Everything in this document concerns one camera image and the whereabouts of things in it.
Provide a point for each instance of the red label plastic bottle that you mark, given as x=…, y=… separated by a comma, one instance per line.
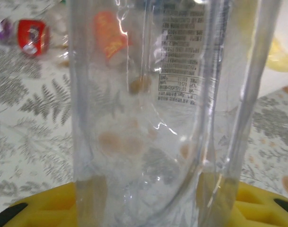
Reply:
x=32, y=35

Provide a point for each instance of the yellow bin liner bag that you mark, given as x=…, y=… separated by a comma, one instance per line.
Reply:
x=283, y=59

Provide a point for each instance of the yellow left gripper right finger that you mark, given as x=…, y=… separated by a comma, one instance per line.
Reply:
x=260, y=208

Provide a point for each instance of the orange label brown cap bottle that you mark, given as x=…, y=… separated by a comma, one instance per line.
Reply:
x=106, y=35

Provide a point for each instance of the blue label water bottle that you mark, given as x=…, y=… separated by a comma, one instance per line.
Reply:
x=172, y=142

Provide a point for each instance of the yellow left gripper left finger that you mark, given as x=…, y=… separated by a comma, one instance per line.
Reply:
x=47, y=208

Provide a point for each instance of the floral patterned tablecloth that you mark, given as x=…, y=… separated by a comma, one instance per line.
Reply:
x=28, y=118

